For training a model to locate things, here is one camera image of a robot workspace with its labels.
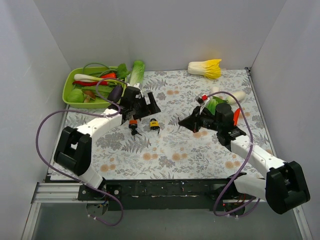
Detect floral table mat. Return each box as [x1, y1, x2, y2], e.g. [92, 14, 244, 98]
[51, 69, 280, 180]

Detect orange padlock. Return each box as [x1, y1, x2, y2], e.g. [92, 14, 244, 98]
[128, 119, 141, 136]

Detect yellow white cabbage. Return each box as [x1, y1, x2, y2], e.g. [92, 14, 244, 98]
[187, 59, 222, 80]

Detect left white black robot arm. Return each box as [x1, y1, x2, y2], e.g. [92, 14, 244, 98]
[53, 86, 161, 200]

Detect white green leek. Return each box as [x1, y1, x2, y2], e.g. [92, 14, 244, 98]
[73, 73, 122, 83]

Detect green bok choy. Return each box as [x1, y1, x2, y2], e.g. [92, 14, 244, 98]
[206, 96, 228, 115]

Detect aluminium frame rail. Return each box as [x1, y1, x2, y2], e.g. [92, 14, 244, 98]
[22, 181, 313, 240]

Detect purple cable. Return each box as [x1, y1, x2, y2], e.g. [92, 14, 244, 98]
[35, 78, 125, 227]
[206, 91, 261, 218]

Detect purple eggplant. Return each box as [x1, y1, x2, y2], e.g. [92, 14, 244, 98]
[107, 84, 123, 103]

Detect small orange pepper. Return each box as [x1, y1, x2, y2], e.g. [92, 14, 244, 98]
[99, 72, 117, 79]

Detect red chili pepper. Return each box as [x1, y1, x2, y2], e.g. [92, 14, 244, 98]
[72, 80, 109, 87]

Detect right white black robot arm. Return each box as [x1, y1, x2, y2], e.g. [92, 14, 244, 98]
[178, 103, 311, 214]

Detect white radish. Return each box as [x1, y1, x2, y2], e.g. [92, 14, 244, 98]
[225, 91, 246, 105]

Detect orange carrot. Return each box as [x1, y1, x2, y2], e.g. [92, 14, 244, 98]
[233, 108, 241, 126]

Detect green leafy vegetable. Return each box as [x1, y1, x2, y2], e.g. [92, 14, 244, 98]
[81, 85, 114, 99]

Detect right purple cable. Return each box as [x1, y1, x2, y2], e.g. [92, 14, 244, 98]
[206, 91, 261, 218]

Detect round green cabbage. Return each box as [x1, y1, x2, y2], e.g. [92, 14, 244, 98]
[66, 88, 85, 103]

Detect green spinach leaf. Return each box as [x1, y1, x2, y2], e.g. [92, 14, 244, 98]
[116, 63, 131, 79]

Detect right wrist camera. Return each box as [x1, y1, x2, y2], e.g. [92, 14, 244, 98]
[195, 94, 211, 114]

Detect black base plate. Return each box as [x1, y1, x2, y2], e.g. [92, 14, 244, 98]
[77, 178, 252, 211]

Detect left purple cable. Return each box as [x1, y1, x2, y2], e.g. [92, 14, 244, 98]
[35, 78, 125, 227]

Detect brown mushroom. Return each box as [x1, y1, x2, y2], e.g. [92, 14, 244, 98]
[83, 90, 96, 103]

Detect green napa cabbage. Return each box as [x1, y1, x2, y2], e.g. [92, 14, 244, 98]
[129, 60, 145, 86]

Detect green plastic tray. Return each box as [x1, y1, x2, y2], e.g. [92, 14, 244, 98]
[62, 67, 110, 109]

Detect green long beans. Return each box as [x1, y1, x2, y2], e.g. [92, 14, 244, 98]
[81, 62, 118, 77]

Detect yellow padlock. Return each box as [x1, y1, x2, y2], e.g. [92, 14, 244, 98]
[149, 118, 161, 134]

